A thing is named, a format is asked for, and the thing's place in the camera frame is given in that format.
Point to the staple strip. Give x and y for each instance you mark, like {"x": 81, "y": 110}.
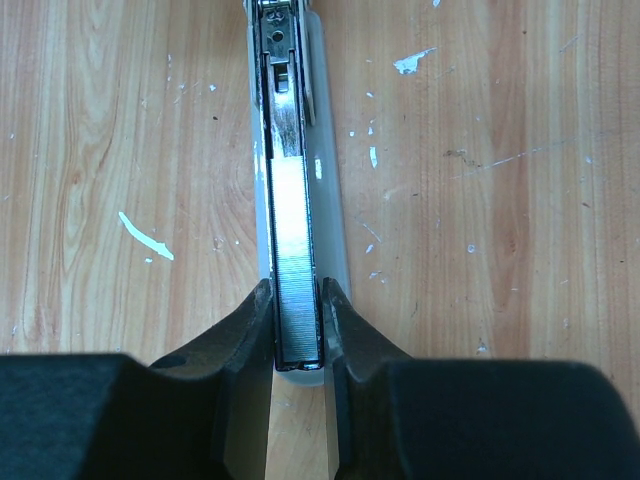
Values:
{"x": 298, "y": 342}

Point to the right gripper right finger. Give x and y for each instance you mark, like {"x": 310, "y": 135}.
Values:
{"x": 361, "y": 422}

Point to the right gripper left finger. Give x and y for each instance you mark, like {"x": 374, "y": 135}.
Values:
{"x": 236, "y": 357}

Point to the black silver stapler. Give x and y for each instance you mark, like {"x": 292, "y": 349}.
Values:
{"x": 291, "y": 115}

